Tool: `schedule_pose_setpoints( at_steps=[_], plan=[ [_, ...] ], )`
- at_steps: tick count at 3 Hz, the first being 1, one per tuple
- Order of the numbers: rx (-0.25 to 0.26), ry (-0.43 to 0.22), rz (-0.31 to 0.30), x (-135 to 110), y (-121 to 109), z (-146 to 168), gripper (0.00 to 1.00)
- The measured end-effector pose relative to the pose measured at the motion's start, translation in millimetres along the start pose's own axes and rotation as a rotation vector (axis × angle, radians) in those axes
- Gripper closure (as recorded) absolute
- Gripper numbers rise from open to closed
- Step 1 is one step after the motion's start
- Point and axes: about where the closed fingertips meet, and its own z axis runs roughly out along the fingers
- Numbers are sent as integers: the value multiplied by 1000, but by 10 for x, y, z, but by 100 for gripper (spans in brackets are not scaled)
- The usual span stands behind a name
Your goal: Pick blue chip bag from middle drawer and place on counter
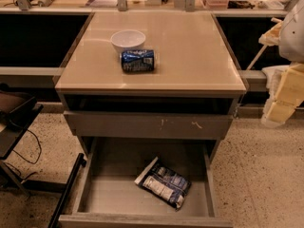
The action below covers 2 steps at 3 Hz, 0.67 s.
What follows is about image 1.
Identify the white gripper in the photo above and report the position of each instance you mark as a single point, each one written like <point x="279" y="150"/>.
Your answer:
<point x="293" y="35"/>

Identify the blue chip bag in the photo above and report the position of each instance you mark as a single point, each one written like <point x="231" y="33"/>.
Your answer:
<point x="164" y="183"/>

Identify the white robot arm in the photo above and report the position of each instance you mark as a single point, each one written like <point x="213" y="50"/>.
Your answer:
<point x="291" y="44"/>

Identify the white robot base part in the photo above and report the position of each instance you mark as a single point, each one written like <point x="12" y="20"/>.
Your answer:
<point x="273" y="75"/>

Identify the grey drawer cabinet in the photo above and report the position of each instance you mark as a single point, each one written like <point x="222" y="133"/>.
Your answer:
<point x="195" y="72"/>

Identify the open grey middle drawer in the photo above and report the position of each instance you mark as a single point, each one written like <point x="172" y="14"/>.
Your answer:
<point x="108" y="197"/>

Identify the closed grey top drawer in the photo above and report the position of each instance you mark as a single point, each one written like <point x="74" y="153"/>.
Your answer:
<point x="148" y="125"/>

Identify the blue soda can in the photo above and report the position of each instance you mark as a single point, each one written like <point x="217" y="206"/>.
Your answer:
<point x="137" y="60"/>

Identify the white ceramic bowl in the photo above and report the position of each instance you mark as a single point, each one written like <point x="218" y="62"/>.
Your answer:
<point x="127" y="40"/>

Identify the black cart left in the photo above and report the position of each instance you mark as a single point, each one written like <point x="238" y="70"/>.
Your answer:
<point x="18" y="110"/>

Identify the black bar handle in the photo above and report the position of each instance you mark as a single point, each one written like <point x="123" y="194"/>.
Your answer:
<point x="80" y="161"/>

